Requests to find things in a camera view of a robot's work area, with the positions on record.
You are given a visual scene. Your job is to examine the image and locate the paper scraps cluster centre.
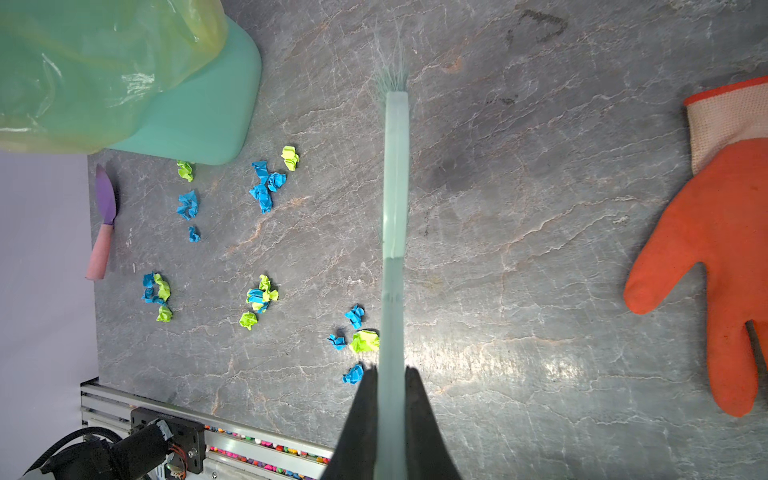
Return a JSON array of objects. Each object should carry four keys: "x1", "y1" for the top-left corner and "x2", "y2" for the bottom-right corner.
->
[{"x1": 239, "y1": 274, "x2": 280, "y2": 331}]

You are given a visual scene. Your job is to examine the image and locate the paper scraps cluster near bin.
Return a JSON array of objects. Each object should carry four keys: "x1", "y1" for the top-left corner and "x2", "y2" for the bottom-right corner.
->
[{"x1": 249, "y1": 145, "x2": 300, "y2": 214}]

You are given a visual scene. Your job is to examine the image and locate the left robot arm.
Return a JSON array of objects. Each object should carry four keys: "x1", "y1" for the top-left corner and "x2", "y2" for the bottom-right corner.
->
[{"x1": 22, "y1": 420, "x2": 173, "y2": 480}]

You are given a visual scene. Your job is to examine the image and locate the blue scraps beside bin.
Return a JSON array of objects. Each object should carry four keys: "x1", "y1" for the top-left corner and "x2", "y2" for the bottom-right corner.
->
[{"x1": 176, "y1": 160, "x2": 201, "y2": 243}]

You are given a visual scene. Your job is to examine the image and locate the paper scraps cluster front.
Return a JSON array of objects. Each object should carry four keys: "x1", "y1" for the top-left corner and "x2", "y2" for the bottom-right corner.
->
[{"x1": 327, "y1": 304, "x2": 380, "y2": 385}]

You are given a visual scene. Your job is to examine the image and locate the paper scraps cluster far left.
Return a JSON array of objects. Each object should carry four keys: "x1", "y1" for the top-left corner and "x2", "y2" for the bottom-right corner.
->
[{"x1": 142, "y1": 272, "x2": 173, "y2": 323}]

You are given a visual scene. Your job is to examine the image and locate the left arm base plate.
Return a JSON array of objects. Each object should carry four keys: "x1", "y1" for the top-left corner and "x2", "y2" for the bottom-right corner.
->
[{"x1": 130, "y1": 407, "x2": 207, "y2": 479}]

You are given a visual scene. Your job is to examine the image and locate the green hand brush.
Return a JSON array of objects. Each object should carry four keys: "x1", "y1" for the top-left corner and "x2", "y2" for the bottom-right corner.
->
[{"x1": 374, "y1": 39, "x2": 411, "y2": 479}]

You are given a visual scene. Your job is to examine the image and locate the green trash bin with bag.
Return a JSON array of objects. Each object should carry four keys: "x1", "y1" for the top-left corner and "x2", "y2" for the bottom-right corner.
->
[{"x1": 1, "y1": 1, "x2": 262, "y2": 165}]

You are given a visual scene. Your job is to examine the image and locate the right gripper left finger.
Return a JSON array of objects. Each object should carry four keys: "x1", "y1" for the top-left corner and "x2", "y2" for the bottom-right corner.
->
[{"x1": 321, "y1": 367, "x2": 378, "y2": 480}]

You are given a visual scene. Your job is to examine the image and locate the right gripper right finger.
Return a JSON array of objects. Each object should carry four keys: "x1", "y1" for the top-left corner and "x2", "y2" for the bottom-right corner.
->
[{"x1": 405, "y1": 367, "x2": 461, "y2": 480}]

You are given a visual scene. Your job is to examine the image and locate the purple pink spatula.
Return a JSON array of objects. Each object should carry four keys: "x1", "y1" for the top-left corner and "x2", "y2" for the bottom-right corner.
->
[{"x1": 86, "y1": 164, "x2": 117, "y2": 281}]

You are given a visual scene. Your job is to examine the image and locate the red rubber glove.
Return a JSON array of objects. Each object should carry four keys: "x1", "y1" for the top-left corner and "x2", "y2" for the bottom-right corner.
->
[{"x1": 624, "y1": 77, "x2": 767, "y2": 417}]

